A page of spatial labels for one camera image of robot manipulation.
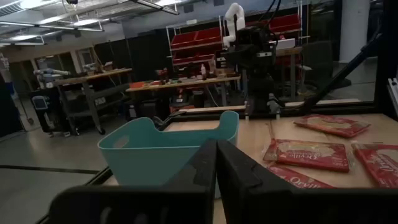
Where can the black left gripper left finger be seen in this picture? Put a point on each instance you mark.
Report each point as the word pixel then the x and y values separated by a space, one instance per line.
pixel 205 168

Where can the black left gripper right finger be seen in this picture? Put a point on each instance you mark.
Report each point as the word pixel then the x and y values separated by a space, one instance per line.
pixel 236 174

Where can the red Orville popcorn bag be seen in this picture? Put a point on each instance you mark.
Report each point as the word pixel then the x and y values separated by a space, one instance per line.
pixel 379 165
pixel 295 180
pixel 311 155
pixel 332 126

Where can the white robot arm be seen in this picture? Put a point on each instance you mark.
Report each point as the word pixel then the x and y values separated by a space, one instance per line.
pixel 234 21

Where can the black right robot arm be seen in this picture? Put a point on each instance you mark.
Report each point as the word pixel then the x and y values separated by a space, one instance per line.
pixel 259 90

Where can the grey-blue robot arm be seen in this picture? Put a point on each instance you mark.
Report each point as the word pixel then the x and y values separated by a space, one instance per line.
pixel 51 74

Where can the rack with red storage bins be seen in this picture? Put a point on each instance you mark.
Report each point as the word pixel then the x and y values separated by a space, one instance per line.
pixel 196 43

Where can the cluttered wooden top workbench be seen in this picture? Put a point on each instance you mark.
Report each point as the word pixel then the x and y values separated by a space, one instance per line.
pixel 186 83

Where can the teal plastic basket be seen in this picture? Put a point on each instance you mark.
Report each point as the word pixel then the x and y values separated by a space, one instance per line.
pixel 140 155

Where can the black office chair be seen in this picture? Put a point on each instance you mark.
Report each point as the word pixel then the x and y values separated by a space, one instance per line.
pixel 320 62

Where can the white round pillar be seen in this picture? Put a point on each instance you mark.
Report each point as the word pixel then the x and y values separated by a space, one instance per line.
pixel 354 31

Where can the wooden top workbench on casters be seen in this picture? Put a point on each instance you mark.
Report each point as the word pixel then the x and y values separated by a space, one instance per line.
pixel 93 81

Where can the black equipment cart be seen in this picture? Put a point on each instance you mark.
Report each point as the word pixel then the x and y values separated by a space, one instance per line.
pixel 51 115

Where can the white screen device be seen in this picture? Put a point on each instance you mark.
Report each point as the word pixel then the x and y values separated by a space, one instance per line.
pixel 40 102

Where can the black aluminium rig frame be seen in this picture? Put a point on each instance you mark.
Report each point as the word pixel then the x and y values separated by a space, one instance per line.
pixel 385 62

